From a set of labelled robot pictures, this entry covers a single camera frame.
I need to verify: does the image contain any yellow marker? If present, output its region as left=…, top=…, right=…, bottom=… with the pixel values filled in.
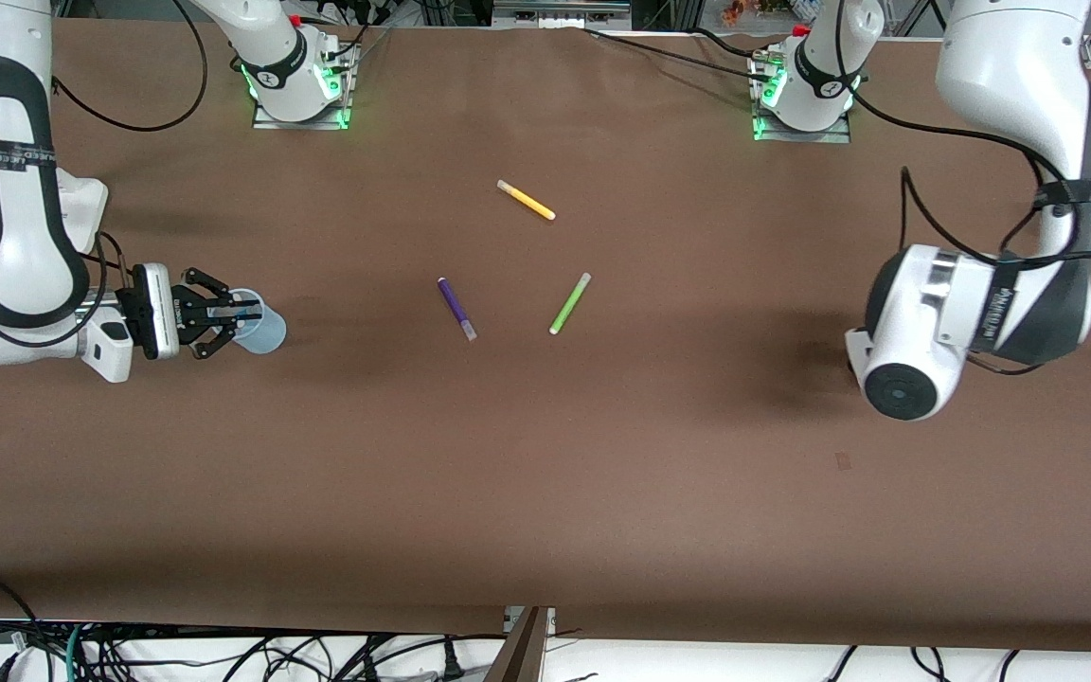
left=496, top=179, right=557, bottom=222

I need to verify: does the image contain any black floor cable bundle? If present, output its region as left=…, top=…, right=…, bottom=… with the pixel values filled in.
left=81, top=628, right=509, bottom=682

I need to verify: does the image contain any black right arm base cable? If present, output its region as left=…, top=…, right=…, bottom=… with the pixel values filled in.
left=51, top=0, right=211, bottom=134

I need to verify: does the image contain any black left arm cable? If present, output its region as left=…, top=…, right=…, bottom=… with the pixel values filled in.
left=849, top=90, right=1091, bottom=377

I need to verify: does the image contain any brown wooden board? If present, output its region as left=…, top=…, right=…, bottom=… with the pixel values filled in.
left=483, top=606, right=551, bottom=682

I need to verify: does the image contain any purple marker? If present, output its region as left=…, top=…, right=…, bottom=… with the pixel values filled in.
left=438, top=277, right=478, bottom=342

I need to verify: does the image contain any short black table cable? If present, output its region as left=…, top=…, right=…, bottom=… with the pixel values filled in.
left=692, top=27, right=774, bottom=60

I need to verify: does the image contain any light blue plastic cup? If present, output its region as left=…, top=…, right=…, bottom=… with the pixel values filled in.
left=222, top=289, right=288, bottom=356

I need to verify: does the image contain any green marker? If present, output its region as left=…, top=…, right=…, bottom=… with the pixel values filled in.
left=548, top=272, right=593, bottom=336

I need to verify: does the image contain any long black table cable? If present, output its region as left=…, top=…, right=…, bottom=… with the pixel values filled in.
left=583, top=27, right=774, bottom=81

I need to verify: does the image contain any colourful background item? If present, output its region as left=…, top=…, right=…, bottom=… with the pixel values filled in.
left=720, top=0, right=795, bottom=26

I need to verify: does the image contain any aluminium frame bar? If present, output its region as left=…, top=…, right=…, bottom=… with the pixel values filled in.
left=493, top=0, right=633, bottom=27

